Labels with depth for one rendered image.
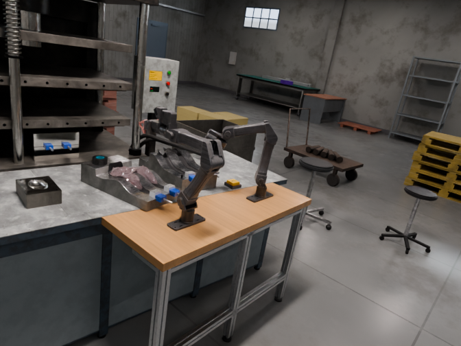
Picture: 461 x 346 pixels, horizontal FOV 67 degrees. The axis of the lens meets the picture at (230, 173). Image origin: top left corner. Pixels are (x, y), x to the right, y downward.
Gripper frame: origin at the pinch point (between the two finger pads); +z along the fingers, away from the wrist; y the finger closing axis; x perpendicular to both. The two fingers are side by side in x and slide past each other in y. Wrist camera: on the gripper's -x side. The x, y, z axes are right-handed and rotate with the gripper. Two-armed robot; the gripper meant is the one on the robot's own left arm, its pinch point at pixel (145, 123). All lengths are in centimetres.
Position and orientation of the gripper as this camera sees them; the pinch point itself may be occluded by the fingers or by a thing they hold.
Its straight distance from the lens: 186.2
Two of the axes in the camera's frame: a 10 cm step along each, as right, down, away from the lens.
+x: -1.3, 9.4, 3.1
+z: -7.4, -3.0, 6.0
